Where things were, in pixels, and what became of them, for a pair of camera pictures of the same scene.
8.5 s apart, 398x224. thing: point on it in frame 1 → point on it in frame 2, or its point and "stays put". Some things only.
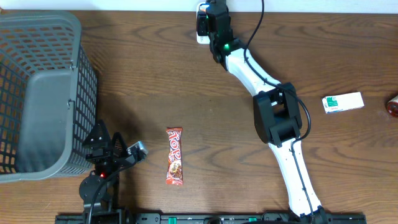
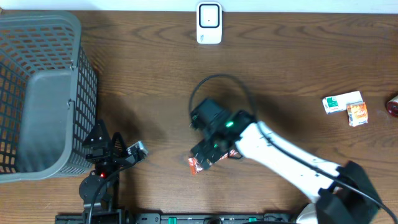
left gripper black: (107, 155) stays put
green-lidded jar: (392, 107) stays put
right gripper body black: (217, 15) → (204, 155)
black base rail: (208, 218) stays put
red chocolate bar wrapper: (174, 175) → (195, 167)
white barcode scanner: (203, 36) stays put
